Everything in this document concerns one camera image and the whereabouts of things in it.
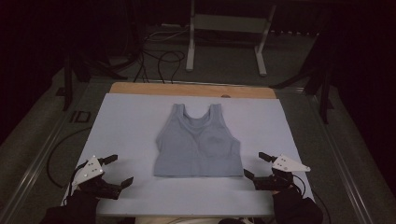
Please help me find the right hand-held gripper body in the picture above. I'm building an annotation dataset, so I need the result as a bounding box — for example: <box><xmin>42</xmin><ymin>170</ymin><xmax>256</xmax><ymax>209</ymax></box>
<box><xmin>253</xmin><ymin>154</ymin><xmax>312</xmax><ymax>191</ymax></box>

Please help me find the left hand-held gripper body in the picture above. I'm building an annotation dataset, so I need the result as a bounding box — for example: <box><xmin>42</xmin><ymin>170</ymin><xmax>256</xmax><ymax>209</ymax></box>
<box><xmin>71</xmin><ymin>155</ymin><xmax>123</xmax><ymax>201</ymax></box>

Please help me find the blue-grey tank top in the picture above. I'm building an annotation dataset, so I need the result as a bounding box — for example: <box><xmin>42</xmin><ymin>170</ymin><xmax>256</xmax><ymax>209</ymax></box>
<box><xmin>153</xmin><ymin>103</ymin><xmax>245</xmax><ymax>178</ymax></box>

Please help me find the person's right hand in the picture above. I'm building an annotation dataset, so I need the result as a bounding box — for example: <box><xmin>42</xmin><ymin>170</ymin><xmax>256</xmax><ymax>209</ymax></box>
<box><xmin>271</xmin><ymin>185</ymin><xmax>305</xmax><ymax>208</ymax></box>

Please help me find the person's left hand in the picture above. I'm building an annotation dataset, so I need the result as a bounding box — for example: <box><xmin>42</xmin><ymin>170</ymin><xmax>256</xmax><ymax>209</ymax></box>
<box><xmin>68</xmin><ymin>189</ymin><xmax>101</xmax><ymax>213</ymax></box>

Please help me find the light blue table mat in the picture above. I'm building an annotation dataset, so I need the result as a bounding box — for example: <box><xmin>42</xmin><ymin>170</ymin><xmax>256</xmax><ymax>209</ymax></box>
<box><xmin>62</xmin><ymin>92</ymin><xmax>316</xmax><ymax>217</ymax></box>

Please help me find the black tripod stand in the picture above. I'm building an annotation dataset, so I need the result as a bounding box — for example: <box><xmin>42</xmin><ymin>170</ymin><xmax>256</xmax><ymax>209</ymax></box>
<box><xmin>62</xmin><ymin>52</ymin><xmax>129</xmax><ymax>112</ymax></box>
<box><xmin>269</xmin><ymin>31</ymin><xmax>335</xmax><ymax>125</ymax></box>

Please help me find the white metal stand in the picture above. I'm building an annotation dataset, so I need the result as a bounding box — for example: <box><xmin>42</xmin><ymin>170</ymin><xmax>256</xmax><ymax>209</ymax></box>
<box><xmin>185</xmin><ymin>0</ymin><xmax>277</xmax><ymax>77</ymax></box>

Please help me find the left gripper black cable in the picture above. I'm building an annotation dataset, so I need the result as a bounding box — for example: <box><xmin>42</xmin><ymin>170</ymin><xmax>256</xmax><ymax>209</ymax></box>
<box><xmin>46</xmin><ymin>126</ymin><xmax>93</xmax><ymax>189</ymax></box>

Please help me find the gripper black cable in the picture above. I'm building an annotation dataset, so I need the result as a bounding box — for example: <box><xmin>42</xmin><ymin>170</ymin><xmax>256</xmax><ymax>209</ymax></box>
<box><xmin>292</xmin><ymin>174</ymin><xmax>332</xmax><ymax>224</ymax></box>
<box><xmin>46</xmin><ymin>126</ymin><xmax>93</xmax><ymax>189</ymax></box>

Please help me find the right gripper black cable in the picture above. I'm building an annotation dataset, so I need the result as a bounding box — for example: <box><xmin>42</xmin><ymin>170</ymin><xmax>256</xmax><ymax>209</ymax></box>
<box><xmin>292</xmin><ymin>174</ymin><xmax>332</xmax><ymax>224</ymax></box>

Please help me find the metal frame rail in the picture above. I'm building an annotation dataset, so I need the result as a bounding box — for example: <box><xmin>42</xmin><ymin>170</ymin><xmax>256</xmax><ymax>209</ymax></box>
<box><xmin>306</xmin><ymin>92</ymin><xmax>375</xmax><ymax>224</ymax></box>
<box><xmin>0</xmin><ymin>102</ymin><xmax>80</xmax><ymax>224</ymax></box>

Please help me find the black looped floor cable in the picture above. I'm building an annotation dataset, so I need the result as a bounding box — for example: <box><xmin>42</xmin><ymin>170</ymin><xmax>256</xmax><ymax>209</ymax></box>
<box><xmin>156</xmin><ymin>50</ymin><xmax>187</xmax><ymax>85</ymax></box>

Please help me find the white floor cable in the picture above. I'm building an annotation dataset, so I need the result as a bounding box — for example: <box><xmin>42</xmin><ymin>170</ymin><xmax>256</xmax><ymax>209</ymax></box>
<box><xmin>144</xmin><ymin>26</ymin><xmax>191</xmax><ymax>43</ymax></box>

